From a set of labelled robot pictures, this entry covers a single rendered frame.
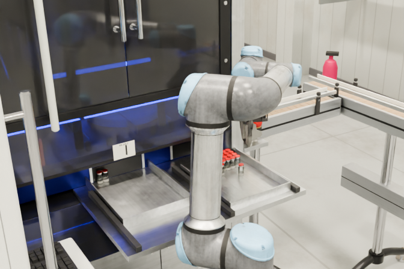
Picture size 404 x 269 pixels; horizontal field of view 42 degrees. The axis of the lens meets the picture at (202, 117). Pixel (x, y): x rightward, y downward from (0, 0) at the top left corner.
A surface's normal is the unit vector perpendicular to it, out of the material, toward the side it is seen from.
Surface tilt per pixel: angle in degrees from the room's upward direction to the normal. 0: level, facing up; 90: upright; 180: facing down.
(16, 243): 90
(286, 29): 90
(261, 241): 8
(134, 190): 0
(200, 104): 81
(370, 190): 90
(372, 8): 90
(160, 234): 0
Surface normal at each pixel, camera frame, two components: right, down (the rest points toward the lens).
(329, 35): -0.88, 0.19
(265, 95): 0.60, -0.14
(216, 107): -0.29, 0.45
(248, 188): -0.02, -0.93
